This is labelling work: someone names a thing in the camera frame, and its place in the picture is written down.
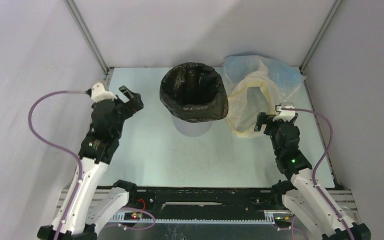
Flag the black plastic trash bag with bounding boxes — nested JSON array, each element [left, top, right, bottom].
[[159, 62, 229, 123]]

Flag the grey plastic trash bin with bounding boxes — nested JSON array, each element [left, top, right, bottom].
[[172, 116, 213, 137]]

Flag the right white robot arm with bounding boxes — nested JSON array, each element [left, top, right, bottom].
[[254, 111, 372, 240]]

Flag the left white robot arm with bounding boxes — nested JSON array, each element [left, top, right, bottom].
[[28, 82, 144, 240]]

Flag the yellow translucent trash bag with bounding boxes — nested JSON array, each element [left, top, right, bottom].
[[223, 63, 282, 138]]

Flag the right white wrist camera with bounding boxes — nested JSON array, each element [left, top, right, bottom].
[[273, 102, 297, 122]]

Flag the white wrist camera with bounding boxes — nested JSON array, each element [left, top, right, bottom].
[[273, 102, 297, 122], [84, 82, 117, 103]]

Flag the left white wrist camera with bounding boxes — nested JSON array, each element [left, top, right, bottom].
[[84, 82, 117, 103]]

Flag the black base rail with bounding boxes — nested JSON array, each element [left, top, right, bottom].
[[128, 186, 290, 222]]

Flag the left aluminium frame post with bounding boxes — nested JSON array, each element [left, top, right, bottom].
[[63, 0, 110, 75]]

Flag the aluminium frame post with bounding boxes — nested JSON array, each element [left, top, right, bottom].
[[63, 0, 110, 75], [299, 0, 344, 74]]

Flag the grey slotted cable duct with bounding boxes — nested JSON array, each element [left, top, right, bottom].
[[107, 212, 276, 225]]

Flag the right aluminium frame post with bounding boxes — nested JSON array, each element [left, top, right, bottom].
[[299, 0, 344, 74]]

